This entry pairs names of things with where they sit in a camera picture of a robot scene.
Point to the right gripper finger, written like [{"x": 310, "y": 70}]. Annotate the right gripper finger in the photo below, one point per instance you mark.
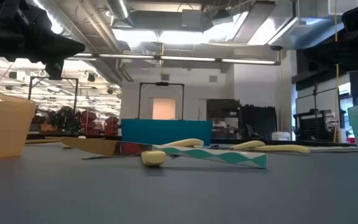
[{"x": 328, "y": 54}]

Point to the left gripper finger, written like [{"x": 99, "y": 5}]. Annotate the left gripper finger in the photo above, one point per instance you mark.
[{"x": 61, "y": 48}]

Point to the black mesh cart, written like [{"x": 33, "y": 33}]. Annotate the black mesh cart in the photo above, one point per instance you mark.
[{"x": 314, "y": 127}]

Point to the small orange crate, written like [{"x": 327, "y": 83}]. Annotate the small orange crate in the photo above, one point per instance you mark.
[{"x": 49, "y": 127}]

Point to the red bin shelf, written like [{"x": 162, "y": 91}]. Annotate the red bin shelf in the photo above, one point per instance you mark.
[{"x": 112, "y": 126}]

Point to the orange plastic bin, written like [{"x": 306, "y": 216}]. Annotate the orange plastic bin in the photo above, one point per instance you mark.
[{"x": 5, "y": 124}]

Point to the black curtain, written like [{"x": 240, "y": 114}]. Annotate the black curtain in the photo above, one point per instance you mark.
[{"x": 259, "y": 121}]

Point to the black shelf cabinet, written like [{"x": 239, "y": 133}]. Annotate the black shelf cabinet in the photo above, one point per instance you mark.
[{"x": 222, "y": 109}]

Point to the long ceiling light fixture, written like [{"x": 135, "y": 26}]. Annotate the long ceiling light fixture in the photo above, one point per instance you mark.
[{"x": 185, "y": 58}]

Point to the grey ceiling vent box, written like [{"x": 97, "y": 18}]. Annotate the grey ceiling vent box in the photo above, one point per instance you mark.
[{"x": 191, "y": 18}]

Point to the blue plastic bin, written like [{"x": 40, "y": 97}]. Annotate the blue plastic bin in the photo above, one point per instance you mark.
[{"x": 166, "y": 132}]

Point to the black background gantry frame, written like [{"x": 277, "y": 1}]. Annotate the black background gantry frame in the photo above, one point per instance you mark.
[
  {"x": 162, "y": 83},
  {"x": 70, "y": 78}
]

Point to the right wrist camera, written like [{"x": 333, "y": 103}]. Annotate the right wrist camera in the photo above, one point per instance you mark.
[{"x": 356, "y": 17}]

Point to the round silver ceiling duct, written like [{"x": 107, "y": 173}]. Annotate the round silver ceiling duct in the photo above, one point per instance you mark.
[{"x": 118, "y": 9}]

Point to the black table frame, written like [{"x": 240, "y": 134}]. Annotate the black table frame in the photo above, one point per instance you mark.
[{"x": 328, "y": 143}]

